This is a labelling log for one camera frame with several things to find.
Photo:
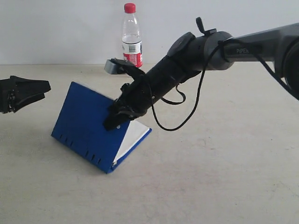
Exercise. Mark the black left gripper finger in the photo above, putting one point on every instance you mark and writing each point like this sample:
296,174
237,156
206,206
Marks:
23,102
30,87

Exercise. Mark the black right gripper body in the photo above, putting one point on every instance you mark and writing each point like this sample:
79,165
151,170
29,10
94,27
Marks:
136,97

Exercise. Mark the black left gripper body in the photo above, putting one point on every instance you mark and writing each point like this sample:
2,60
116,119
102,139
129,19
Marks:
8,95

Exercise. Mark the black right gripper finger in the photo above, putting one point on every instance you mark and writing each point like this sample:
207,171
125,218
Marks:
115,118

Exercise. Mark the blue ring binder notebook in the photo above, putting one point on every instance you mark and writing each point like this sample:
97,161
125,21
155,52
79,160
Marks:
79,127

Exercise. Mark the clear bottle red cap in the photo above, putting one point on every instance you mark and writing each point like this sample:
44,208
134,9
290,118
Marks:
131,36

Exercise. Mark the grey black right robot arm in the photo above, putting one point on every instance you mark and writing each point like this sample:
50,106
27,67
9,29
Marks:
277,49

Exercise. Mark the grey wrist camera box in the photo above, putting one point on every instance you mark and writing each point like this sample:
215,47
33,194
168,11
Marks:
116,66

